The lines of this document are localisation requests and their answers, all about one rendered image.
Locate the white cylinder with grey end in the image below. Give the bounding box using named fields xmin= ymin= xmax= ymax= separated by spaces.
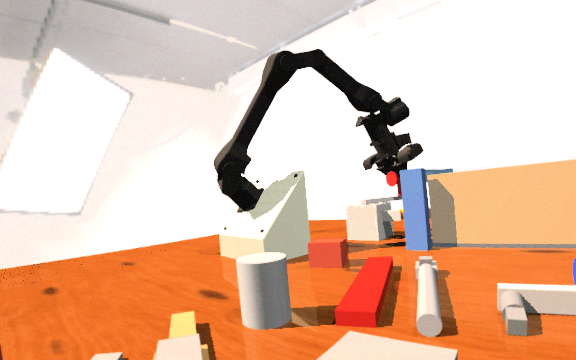
xmin=415 ymin=256 xmax=442 ymax=337

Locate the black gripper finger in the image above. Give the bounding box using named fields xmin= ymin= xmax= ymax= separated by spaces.
xmin=392 ymin=162 xmax=408 ymax=177
xmin=376 ymin=159 xmax=396 ymax=176

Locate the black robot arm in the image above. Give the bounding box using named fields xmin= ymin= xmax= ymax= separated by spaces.
xmin=214 ymin=49 xmax=410 ymax=213

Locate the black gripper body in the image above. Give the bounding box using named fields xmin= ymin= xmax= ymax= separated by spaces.
xmin=363 ymin=129 xmax=423 ymax=170

